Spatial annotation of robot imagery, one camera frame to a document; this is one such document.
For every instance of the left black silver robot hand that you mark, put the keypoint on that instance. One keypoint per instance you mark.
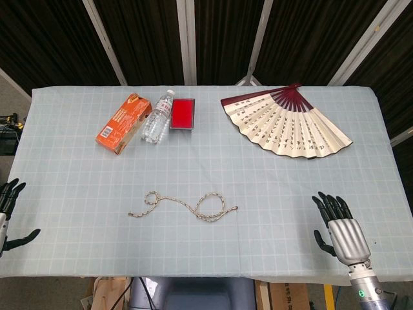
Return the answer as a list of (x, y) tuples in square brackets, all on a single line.
[(4, 226)]

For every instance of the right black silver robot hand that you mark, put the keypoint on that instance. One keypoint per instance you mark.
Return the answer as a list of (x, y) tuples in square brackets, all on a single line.
[(348, 235)]

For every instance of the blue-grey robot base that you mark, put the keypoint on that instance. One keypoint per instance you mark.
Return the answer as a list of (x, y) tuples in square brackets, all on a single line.
[(193, 294)]

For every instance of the brown cardboard box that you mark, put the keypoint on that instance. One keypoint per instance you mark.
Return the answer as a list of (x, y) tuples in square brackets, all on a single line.
[(287, 297)]

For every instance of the black equipment with yellow clips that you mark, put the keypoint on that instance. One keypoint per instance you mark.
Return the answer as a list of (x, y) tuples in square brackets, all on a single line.
[(8, 139)]

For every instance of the light wooden plank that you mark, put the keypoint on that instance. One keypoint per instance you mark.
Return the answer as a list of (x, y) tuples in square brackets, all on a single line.
[(262, 295)]

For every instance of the paper folding fan with calligraphy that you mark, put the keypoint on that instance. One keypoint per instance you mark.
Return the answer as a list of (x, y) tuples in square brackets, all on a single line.
[(290, 129)]

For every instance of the plywood crate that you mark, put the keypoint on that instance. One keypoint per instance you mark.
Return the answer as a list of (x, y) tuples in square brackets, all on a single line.
[(109, 294)]

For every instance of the light blue checked tablecloth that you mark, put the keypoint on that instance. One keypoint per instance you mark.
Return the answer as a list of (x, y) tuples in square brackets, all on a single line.
[(206, 168)]

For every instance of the orange carton box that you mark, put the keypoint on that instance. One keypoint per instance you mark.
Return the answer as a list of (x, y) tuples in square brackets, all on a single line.
[(124, 122)]

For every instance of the clear plastic water bottle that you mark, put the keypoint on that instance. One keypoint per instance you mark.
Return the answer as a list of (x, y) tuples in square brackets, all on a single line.
[(156, 119)]

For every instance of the red ink pad box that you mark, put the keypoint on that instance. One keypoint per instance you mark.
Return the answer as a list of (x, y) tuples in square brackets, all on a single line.
[(182, 113)]

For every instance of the white metal frame bar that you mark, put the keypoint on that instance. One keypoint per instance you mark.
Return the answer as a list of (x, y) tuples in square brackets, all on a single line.
[(104, 38), (259, 38), (187, 42), (361, 42), (401, 136), (14, 82)]

